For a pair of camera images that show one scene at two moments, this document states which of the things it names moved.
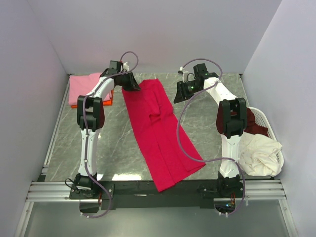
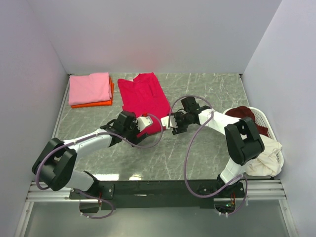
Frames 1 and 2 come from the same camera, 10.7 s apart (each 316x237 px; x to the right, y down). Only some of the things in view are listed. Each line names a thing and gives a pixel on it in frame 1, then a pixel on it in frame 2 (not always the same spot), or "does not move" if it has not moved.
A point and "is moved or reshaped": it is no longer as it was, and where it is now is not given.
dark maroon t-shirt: x=252 y=127 does not move
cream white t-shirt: x=258 y=155 does not move
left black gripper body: x=127 y=81 -> x=131 y=133
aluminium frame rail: x=254 y=189 does not move
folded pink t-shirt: x=82 y=85 does not move
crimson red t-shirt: x=170 y=157 is moved or reshaped
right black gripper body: x=189 y=89 -> x=182 y=121
